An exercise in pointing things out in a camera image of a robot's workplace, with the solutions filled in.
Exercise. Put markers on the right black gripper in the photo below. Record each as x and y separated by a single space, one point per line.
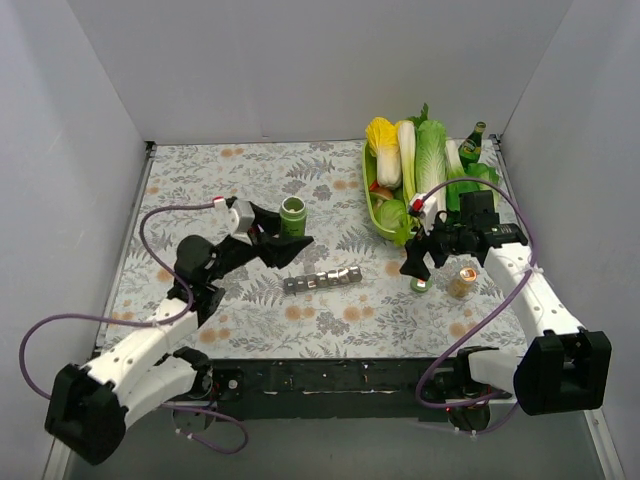
432 241

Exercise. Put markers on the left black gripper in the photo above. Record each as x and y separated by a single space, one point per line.
266 235

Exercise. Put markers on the green pill bottle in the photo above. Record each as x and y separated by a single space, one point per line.
293 215

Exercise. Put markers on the green bottle cap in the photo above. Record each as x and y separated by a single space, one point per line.
420 286

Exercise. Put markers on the grey weekly pill organizer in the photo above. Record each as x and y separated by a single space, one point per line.
322 280

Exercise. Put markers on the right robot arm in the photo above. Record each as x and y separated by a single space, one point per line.
565 366

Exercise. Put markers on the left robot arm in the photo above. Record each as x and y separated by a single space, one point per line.
91 406

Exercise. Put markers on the floral table mat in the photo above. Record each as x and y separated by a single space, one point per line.
381 316

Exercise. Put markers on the round green cabbage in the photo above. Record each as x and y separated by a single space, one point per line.
392 215

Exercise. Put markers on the small clear pill bottle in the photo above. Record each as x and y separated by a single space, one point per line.
462 284

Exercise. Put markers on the brown onion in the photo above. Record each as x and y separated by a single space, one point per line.
381 194

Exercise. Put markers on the bok choy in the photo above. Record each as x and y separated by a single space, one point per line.
455 170

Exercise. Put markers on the green lettuce leaf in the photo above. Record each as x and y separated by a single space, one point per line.
489 175

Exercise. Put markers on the green vegetable tray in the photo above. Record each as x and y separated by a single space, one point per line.
370 181

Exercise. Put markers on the large green napa cabbage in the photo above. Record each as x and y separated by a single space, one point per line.
430 157

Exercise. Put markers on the green glass bottle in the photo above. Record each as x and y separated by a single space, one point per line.
470 149

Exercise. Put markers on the white green leek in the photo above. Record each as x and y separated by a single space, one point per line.
406 137

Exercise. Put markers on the yellow napa cabbage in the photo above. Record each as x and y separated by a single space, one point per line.
383 144

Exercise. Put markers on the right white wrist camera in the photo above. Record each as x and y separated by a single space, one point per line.
424 208

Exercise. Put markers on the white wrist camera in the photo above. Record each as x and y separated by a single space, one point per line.
424 208
240 218

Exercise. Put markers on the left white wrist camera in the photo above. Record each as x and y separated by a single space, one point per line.
240 218

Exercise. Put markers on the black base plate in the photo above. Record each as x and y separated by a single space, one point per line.
314 389

